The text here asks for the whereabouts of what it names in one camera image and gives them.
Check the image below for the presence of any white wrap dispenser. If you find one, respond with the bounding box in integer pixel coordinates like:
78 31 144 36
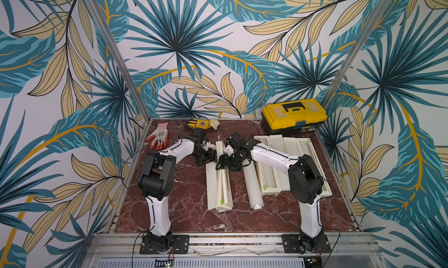
254 135 283 196
205 162 233 213

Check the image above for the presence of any white dispenser base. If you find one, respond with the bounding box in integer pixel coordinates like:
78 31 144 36
270 135 334 198

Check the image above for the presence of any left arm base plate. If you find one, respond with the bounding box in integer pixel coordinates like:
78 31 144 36
140 233 190 255

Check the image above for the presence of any aluminium front rail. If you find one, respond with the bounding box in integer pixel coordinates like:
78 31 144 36
86 231 382 258

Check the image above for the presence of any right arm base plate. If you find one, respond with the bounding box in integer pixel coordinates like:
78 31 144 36
281 234 331 254

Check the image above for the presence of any yellow black work glove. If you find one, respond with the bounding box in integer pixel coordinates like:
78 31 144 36
187 119 220 130

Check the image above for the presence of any yellow black toolbox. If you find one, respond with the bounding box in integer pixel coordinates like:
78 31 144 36
261 98 328 136

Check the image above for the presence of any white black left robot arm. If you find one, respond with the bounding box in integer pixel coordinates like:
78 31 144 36
138 128 217 249

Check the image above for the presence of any red white work glove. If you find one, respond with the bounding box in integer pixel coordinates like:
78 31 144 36
146 122 169 150

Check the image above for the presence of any plastic wrap roll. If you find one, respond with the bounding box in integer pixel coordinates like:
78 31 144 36
243 162 264 210

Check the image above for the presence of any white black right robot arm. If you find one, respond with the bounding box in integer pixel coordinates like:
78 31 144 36
216 133 324 252

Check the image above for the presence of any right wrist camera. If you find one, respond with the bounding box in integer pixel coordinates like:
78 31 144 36
224 144 235 156

